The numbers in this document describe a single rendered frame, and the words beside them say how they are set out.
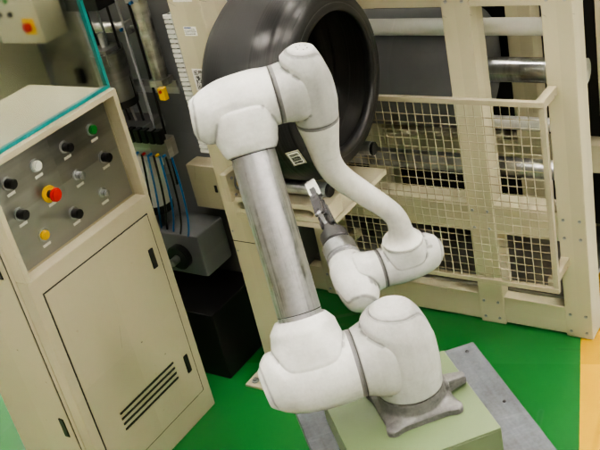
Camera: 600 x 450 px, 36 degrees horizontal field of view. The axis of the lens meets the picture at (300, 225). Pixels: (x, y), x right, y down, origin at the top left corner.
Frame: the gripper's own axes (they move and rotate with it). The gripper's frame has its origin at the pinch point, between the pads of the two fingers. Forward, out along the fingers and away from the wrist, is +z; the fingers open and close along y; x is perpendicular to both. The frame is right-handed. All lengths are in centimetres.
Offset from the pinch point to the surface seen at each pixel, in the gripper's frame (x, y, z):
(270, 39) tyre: 11.0, -28.6, 30.0
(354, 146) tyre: 13.4, 19.9, 24.6
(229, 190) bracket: -27.5, 15.7, 31.9
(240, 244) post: -39, 46, 37
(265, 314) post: -47, 72, 24
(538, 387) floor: 24, 112, -31
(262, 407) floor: -67, 91, 3
